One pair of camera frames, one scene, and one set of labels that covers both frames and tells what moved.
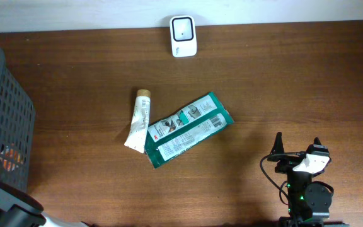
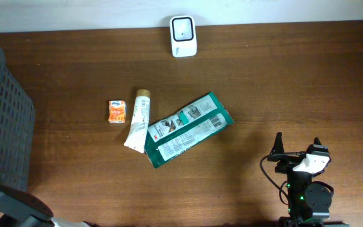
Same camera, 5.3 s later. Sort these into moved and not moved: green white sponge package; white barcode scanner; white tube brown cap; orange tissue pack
Moved: orange tissue pack
Not moved: white tube brown cap; white barcode scanner; green white sponge package
